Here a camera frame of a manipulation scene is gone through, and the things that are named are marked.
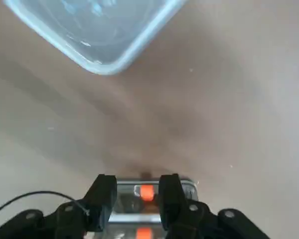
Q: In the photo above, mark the clear plastic container lid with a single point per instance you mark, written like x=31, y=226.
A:
x=89, y=25

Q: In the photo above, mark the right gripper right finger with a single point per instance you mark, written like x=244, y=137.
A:
x=170, y=199

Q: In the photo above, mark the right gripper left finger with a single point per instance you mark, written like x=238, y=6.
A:
x=104, y=199

